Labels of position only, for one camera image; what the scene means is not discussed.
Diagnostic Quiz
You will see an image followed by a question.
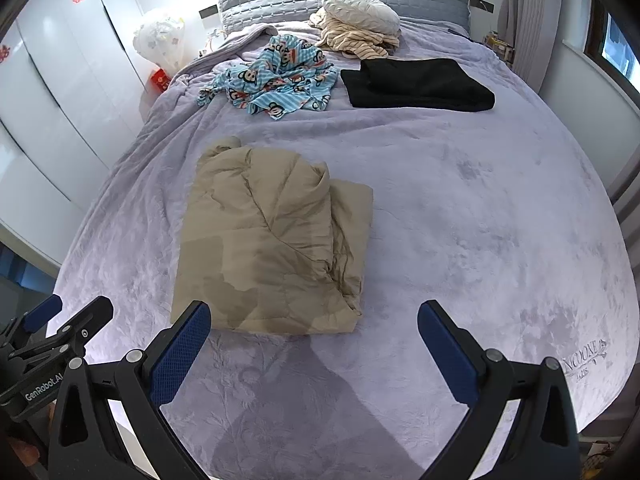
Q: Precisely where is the black folded garment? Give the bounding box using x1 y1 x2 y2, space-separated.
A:
340 58 496 112

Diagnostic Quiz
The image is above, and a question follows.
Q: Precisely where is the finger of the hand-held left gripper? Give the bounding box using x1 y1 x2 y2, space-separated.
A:
20 294 64 335
47 296 115 361

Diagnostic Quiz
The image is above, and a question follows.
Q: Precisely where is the beige striped garment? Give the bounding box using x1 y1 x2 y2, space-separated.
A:
308 10 401 59

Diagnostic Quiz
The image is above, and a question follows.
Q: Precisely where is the grey curtain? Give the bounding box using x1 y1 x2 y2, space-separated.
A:
497 0 566 81

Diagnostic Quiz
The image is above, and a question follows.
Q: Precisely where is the yellow bedside box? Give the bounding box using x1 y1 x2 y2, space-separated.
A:
484 30 516 63

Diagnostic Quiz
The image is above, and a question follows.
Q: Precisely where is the grey quilted headboard cushion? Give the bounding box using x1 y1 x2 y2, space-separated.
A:
216 0 472 36

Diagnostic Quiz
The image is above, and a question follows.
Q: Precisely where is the cream round pillow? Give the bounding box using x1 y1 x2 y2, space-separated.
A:
321 0 402 36

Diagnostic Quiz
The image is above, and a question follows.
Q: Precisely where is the white wardrobe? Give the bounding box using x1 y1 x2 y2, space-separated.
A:
0 0 151 226

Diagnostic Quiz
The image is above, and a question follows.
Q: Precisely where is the white printed plastic bag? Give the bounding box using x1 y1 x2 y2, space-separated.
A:
132 8 187 73

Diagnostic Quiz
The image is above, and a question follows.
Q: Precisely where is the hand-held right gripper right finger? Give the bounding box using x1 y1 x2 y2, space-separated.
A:
417 300 583 480

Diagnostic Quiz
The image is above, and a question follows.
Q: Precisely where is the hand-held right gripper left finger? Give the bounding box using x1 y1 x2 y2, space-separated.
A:
47 300 213 480

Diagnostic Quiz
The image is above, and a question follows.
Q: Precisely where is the beige puffer jacket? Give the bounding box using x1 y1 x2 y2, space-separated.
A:
170 136 375 336

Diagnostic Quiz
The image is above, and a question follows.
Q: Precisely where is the blue monkey print cloth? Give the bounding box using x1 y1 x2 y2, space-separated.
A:
196 34 337 121

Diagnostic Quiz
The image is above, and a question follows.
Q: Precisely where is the lilac plush blanket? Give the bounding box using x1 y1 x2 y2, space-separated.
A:
45 15 628 480

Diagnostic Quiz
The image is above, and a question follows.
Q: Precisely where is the window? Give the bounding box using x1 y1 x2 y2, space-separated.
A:
587 7 640 91

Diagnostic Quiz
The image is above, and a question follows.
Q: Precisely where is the person's left hand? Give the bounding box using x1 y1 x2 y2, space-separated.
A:
6 437 42 468

